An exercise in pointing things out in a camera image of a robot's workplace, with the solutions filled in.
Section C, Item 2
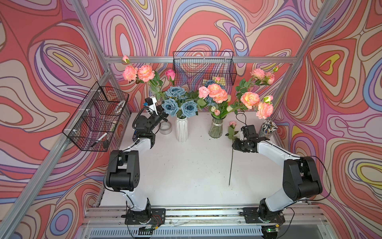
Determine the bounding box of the blue black stapler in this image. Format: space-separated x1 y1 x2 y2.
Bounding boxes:
132 129 139 142

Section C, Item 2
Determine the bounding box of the white marker in basket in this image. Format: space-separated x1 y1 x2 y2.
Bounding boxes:
90 132 108 147

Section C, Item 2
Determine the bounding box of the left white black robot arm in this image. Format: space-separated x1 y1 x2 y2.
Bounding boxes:
103 104 168 227

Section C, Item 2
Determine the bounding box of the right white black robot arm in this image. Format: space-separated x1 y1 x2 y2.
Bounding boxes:
232 125 323 223

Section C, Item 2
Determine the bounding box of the light pink rose stem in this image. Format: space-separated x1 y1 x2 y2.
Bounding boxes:
226 121 238 186

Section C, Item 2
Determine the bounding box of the clear glass vase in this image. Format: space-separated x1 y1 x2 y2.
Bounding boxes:
209 118 224 138

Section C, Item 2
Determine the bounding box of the pink peach rose spray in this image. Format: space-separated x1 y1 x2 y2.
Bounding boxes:
122 55 165 100

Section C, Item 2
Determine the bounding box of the peach rose bouquet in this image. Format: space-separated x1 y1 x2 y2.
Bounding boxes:
198 66 279 119

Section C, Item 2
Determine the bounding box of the yellow sponge in basket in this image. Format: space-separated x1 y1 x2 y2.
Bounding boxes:
202 77 227 87

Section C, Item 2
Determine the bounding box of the magenta rose bud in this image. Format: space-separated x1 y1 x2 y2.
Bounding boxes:
165 69 176 86

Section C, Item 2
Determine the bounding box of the metal mesh pencil cup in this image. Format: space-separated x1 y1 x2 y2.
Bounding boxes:
259 120 278 139

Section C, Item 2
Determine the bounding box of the left black wire basket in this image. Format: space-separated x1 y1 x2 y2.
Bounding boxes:
62 83 129 152

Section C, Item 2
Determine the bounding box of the white ribbed ceramic vase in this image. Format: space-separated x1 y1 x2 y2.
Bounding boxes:
176 118 189 142

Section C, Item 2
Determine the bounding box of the clear tape roll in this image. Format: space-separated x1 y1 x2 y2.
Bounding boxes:
159 121 173 135

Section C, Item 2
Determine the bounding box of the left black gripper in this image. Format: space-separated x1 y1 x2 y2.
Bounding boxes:
146 104 171 136

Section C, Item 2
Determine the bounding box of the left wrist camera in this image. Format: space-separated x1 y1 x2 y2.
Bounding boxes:
144 96 158 114

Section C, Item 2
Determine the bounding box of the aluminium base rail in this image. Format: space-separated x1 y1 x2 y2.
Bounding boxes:
76 204 336 239

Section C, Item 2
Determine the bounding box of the black wire basket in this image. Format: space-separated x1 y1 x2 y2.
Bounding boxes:
62 83 129 152
173 50 237 87

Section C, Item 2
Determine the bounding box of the blue rose bouquet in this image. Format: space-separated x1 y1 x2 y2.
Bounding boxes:
161 87 208 119

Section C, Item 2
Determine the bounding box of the back black wire basket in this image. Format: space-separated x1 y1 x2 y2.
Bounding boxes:
173 50 237 87

